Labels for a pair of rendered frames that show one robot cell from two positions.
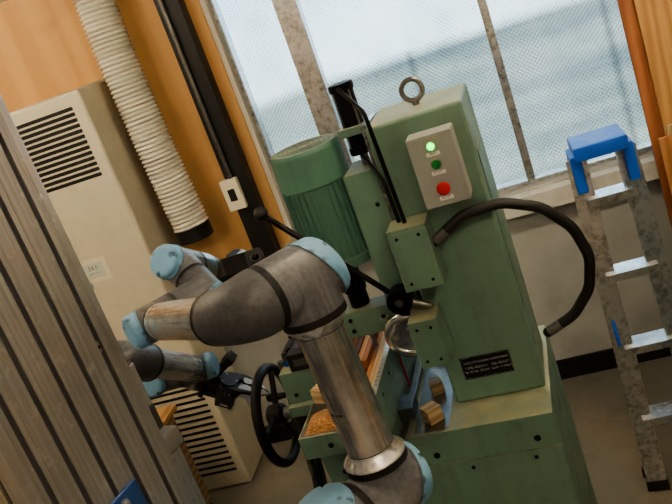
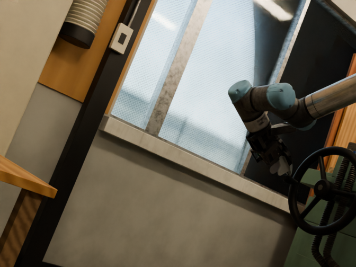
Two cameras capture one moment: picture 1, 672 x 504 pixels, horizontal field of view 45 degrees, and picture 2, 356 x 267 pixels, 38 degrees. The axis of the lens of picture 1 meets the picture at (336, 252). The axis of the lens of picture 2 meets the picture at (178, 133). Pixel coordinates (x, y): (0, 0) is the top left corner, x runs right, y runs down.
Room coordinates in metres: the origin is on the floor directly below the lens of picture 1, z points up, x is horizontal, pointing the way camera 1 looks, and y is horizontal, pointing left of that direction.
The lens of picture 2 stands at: (1.37, 1.83, 0.63)
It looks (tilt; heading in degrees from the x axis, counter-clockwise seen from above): 6 degrees up; 311
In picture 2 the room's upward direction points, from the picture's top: 22 degrees clockwise
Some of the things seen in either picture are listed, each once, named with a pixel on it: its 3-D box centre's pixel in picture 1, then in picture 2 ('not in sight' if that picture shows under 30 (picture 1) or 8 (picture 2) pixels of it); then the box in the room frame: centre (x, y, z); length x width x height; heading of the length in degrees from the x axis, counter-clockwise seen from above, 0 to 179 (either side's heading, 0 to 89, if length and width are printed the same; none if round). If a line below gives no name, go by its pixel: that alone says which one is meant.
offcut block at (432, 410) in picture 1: (431, 413); not in sight; (1.74, -0.08, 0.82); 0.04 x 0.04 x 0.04; 21
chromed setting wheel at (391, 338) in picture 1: (410, 334); not in sight; (1.77, -0.10, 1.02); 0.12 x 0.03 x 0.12; 72
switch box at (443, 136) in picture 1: (439, 166); not in sight; (1.70, -0.27, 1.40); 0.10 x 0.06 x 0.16; 72
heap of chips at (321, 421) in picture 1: (330, 416); not in sight; (1.72, 0.15, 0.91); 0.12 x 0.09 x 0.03; 72
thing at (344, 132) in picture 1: (353, 117); not in sight; (1.89, -0.15, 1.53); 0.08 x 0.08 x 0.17; 72
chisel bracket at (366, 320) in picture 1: (373, 318); not in sight; (1.92, -0.03, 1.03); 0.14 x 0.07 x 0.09; 72
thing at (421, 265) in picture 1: (416, 252); not in sight; (1.72, -0.17, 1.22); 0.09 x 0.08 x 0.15; 72
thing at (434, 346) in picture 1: (430, 335); not in sight; (1.72, -0.14, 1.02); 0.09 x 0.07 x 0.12; 162
